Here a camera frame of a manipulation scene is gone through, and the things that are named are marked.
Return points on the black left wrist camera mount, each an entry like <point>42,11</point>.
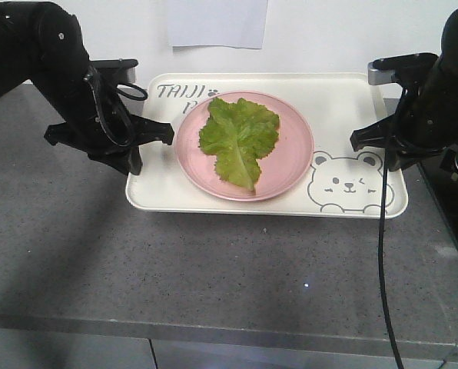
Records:
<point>117,70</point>

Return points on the white paper sheet on wall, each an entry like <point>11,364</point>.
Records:
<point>233,24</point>

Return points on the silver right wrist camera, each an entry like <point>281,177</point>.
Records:
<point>402,69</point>

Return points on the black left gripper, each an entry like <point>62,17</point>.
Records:
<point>120,151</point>

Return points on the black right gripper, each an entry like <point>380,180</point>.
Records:
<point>407,140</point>

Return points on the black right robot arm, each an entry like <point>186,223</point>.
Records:
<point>437,94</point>

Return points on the green lettuce leaf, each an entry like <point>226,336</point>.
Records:
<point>239,134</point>

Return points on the pink round plate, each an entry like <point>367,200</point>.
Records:
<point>280,170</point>

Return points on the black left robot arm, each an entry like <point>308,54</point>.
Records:
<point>42,43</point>

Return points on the black glass gas stove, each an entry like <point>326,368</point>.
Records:
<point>441,176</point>

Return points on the cream bear serving tray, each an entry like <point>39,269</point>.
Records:
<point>312,171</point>

